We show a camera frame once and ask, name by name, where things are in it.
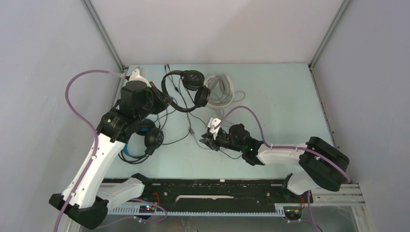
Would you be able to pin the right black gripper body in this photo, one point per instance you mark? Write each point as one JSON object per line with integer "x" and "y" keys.
{"x": 223, "y": 140}

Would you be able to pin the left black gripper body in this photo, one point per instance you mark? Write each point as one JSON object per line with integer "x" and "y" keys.
{"x": 153, "y": 103}

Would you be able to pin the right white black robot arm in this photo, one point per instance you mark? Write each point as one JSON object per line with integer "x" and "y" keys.
{"x": 321, "y": 165}

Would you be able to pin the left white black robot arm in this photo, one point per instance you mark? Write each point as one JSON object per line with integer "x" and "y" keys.
{"x": 82, "y": 201}

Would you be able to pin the black blue headphones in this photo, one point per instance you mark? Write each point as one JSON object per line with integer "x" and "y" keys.
{"x": 153, "y": 139}

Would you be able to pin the white headphones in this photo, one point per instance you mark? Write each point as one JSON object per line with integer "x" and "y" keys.
{"x": 227, "y": 90}

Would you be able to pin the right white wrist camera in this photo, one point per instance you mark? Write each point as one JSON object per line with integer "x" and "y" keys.
{"x": 214, "y": 125}

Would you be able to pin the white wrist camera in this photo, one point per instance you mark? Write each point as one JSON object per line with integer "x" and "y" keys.
{"x": 138, "y": 74}
{"x": 214, "y": 125}

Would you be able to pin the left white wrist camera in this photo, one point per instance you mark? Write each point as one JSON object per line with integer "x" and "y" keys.
{"x": 138, "y": 74}

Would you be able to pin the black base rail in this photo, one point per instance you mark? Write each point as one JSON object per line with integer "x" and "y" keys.
{"x": 217, "y": 196}

